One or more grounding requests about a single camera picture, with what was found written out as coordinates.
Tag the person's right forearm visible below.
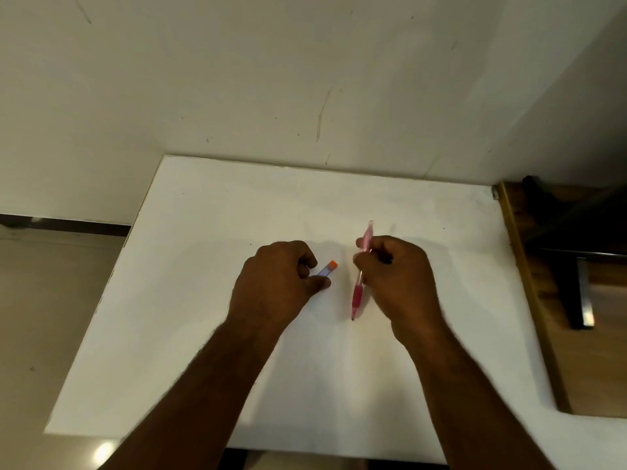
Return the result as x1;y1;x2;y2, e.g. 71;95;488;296
405;322;557;470

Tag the person's left forearm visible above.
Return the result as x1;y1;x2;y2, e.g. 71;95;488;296
97;320;284;470

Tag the black metal stand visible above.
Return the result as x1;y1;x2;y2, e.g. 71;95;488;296
521;175;627;331

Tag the person's left hand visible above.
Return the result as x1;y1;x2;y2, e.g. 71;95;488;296
227;240;333;339

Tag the brown wooden table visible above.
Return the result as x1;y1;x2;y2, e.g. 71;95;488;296
497;180;627;419

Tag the pink pen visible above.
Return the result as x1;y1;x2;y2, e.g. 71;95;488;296
350;220;376;322

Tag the person's right hand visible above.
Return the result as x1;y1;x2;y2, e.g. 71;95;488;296
353;235;445;349

